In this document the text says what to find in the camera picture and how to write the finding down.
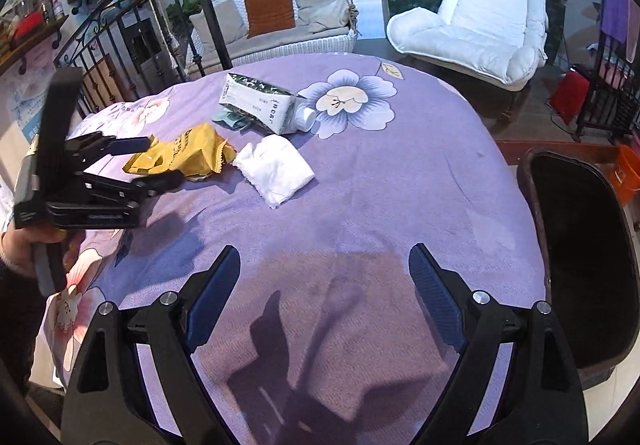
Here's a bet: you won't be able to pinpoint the beige cushion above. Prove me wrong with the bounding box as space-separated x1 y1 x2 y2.
190 0 248 46
292 0 351 33

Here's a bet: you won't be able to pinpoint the wooden wall shelf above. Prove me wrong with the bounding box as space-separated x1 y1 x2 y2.
0 15 68 76

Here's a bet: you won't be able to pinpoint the purple floral tablecloth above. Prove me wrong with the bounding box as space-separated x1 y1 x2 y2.
42 52 551 445

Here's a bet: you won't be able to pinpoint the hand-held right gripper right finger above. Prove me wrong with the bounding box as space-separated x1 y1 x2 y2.
408 242 590 445

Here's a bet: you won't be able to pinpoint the black trash bin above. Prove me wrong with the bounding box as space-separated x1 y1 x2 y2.
516 148 640 378

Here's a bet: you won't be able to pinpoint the black iron railing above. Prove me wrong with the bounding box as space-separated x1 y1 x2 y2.
52 0 233 120

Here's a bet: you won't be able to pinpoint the person's left forearm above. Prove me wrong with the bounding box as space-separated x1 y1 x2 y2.
0 257 51 398

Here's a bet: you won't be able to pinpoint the white tube with green pattern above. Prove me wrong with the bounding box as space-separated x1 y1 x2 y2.
218 73 318 136

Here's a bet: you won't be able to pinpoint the white tissue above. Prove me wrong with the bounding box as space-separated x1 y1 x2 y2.
232 134 316 210

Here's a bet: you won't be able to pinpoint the white wicker swing sofa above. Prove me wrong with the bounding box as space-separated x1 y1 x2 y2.
187 0 358 76

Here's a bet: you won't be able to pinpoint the person's left hand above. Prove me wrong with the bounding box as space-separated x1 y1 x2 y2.
0 227 83 278

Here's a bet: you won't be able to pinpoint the orange plastic bucket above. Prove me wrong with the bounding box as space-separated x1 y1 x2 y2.
617 145 640 206

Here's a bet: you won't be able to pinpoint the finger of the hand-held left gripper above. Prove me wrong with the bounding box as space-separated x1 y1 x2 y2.
65 132 153 170
82 170 186 206

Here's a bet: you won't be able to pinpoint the black iron fence rack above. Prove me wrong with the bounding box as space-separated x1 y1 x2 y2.
575 30 640 143

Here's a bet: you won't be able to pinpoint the white padded armchair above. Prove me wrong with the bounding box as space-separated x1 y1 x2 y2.
386 0 549 92

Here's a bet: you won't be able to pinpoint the brown wooden panel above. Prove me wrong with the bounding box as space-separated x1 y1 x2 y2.
82 55 136 100

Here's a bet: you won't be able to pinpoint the yellow snack wrapper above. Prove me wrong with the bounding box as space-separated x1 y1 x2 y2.
122 122 237 182

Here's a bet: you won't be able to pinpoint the purple towel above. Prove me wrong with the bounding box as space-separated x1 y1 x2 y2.
599 0 632 46

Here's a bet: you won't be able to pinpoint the grey water dispenser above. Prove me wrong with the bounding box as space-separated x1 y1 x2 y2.
122 20 171 90

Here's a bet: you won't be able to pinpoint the red bag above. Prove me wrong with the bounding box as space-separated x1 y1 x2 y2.
549 67 591 126

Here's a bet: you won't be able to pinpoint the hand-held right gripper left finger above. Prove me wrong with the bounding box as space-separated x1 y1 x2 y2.
60 245 242 445

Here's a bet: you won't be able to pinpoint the teal patterned wrapper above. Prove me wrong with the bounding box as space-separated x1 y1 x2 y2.
212 107 251 130

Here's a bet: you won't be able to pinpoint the orange-brown cushion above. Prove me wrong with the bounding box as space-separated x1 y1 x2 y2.
244 0 297 38

